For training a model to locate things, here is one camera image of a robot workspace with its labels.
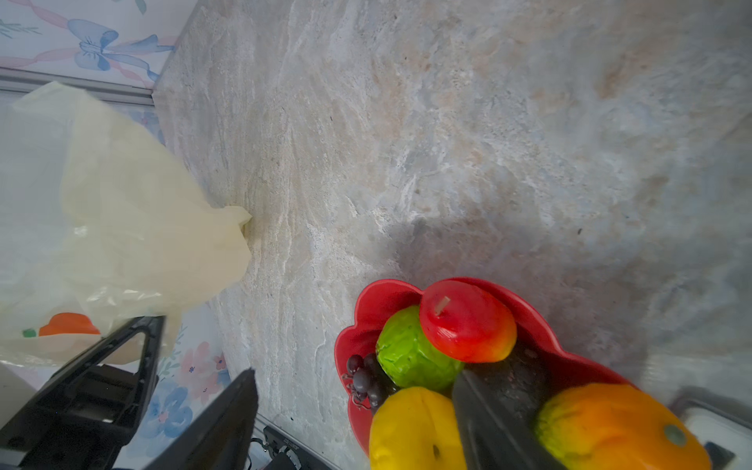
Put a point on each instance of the yellow plastic bag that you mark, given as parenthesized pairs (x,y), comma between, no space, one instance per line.
(100,223)

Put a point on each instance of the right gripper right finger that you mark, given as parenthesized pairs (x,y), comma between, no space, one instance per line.
(491,436)

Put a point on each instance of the purple grape bunch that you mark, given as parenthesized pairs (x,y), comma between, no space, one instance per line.
(367,383)

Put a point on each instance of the red flower-shaped bowl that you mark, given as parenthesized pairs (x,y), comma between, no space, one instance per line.
(381,299)

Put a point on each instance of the white calculator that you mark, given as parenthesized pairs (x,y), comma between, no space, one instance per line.
(722,425)

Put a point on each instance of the dark avocado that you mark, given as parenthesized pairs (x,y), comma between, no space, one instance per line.
(521,382)

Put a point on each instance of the red apple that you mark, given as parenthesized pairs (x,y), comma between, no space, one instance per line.
(467,323)

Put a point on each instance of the yellow lemon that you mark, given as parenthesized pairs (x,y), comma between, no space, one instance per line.
(416,429)

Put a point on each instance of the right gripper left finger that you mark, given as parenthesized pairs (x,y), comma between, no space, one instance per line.
(221,436)

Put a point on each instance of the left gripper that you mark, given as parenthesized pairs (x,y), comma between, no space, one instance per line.
(89,410)

